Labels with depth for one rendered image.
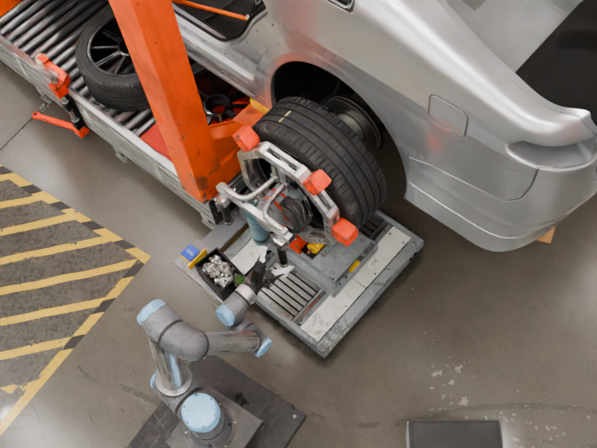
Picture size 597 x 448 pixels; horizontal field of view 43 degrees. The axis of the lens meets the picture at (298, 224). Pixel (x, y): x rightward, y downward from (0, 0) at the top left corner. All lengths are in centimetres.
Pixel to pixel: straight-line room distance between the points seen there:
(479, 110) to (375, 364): 166
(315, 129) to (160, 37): 72
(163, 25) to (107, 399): 198
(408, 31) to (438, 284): 173
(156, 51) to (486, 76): 122
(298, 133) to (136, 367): 160
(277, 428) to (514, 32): 215
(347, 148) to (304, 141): 18
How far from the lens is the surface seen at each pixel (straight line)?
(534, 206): 300
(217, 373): 366
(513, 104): 267
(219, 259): 360
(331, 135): 317
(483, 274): 417
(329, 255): 393
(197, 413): 323
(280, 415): 355
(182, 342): 273
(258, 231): 357
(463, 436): 349
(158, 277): 428
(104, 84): 449
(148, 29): 293
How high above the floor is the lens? 368
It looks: 59 degrees down
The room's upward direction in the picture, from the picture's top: 10 degrees counter-clockwise
